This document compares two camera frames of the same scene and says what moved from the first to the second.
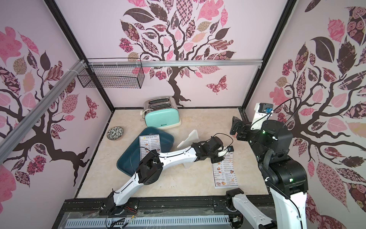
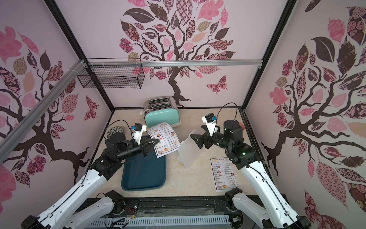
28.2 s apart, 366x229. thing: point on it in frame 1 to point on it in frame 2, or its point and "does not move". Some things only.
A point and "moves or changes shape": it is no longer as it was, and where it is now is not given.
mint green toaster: x=161 y=112 does not move
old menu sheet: x=224 y=173 does not move
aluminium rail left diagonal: x=64 y=82 does not move
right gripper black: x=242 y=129 to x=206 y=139
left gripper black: x=218 y=159 to x=146 y=146
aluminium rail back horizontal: x=100 y=63 does not move
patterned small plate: x=115 y=133 does not move
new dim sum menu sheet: x=149 y=142 moves or changes shape
